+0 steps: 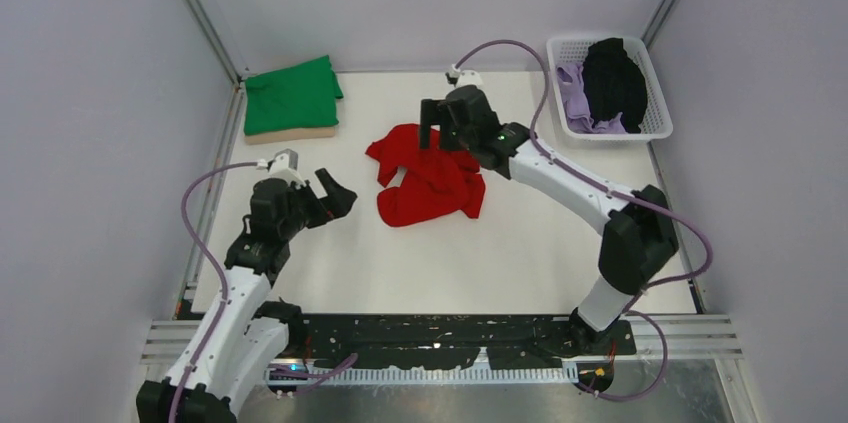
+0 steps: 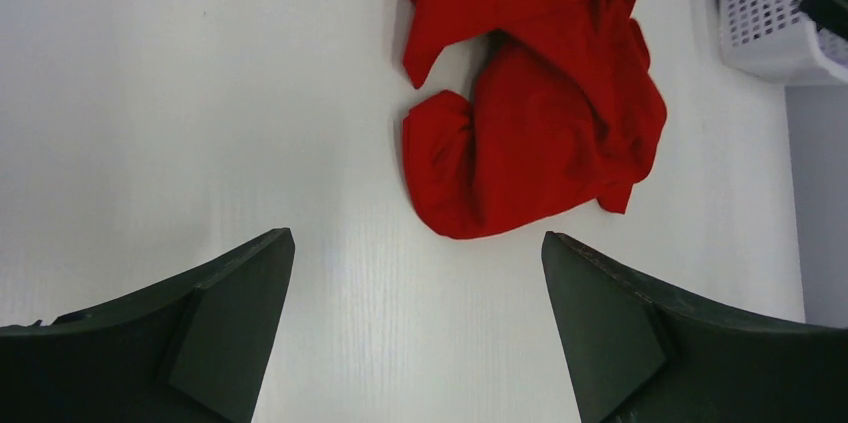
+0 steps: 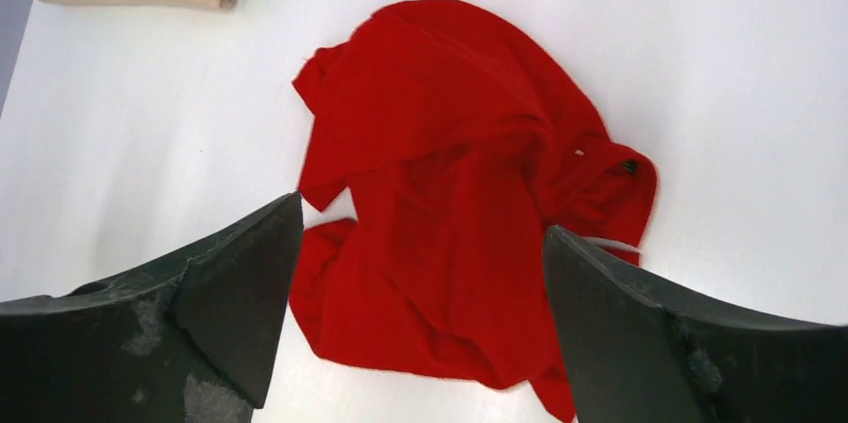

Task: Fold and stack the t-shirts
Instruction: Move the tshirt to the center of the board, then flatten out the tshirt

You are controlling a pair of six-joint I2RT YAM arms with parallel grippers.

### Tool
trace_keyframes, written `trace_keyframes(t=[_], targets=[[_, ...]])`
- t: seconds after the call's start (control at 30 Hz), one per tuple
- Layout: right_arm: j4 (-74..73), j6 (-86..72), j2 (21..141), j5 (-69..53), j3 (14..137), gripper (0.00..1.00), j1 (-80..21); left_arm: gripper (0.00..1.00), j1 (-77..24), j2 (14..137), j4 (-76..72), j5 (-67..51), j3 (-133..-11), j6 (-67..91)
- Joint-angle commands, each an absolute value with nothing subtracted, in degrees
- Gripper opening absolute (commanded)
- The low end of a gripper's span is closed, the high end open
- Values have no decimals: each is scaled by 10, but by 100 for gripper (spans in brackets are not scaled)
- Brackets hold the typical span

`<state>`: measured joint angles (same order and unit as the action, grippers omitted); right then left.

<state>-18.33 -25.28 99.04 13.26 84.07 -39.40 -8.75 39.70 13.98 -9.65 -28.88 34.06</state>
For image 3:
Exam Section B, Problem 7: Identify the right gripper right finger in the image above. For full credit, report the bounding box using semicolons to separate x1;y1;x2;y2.
544;226;847;423

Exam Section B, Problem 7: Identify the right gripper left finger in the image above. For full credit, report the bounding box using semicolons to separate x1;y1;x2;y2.
1;192;304;422

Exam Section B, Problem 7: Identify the red t-shirt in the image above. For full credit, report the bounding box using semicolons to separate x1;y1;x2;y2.
289;0;658;422

